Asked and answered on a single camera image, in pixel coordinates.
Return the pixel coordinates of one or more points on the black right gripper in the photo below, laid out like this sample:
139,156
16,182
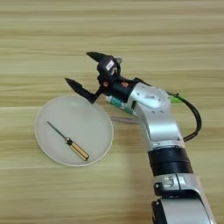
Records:
118,87

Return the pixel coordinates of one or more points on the green white glue stick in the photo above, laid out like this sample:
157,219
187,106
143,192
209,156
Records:
119,104

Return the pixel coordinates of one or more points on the small green block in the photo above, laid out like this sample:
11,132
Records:
176,99

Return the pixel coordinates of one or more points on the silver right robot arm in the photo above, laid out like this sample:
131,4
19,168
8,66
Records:
162,128

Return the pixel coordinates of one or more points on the black box with white label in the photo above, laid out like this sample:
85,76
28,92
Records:
106,68

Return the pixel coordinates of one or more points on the round beige plate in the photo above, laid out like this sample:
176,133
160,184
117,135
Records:
87,131

